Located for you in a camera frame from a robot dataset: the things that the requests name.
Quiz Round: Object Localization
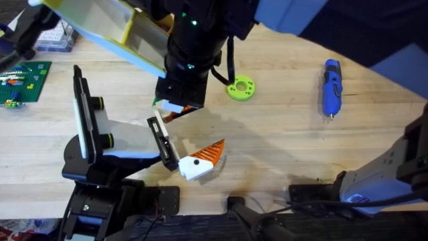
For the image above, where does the clear plastic parts box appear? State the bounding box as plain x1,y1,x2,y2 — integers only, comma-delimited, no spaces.
35,18,80,54

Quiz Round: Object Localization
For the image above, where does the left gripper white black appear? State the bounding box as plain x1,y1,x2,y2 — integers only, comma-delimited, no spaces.
62,96,226,187

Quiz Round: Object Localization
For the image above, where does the green disc with holes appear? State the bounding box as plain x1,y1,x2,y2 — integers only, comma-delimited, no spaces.
226,74,256,102

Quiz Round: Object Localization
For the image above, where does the blue electric screwdriver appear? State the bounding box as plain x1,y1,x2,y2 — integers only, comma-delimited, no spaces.
322,58,344,121

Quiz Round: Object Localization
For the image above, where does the wrist upright flat plate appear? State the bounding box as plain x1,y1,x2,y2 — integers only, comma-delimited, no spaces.
28,0,170,79
72,64,98,165

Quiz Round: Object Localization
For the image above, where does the left wrist upright flat plate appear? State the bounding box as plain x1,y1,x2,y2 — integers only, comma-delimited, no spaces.
72,64,98,165

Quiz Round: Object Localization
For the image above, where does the green board with toy blocks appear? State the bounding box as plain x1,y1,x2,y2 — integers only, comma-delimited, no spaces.
0,60,53,110

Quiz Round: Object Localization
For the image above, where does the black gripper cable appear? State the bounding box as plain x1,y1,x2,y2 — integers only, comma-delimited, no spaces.
209,35,237,87

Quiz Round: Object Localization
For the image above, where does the black stand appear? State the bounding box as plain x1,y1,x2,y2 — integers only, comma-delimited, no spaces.
0,3,62,73

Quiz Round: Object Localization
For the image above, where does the black camera post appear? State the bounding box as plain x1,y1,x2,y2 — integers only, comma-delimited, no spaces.
227,196,302,241

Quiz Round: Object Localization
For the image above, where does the right wrist upright flat plate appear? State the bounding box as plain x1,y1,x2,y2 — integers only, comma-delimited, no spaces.
28,0,170,79

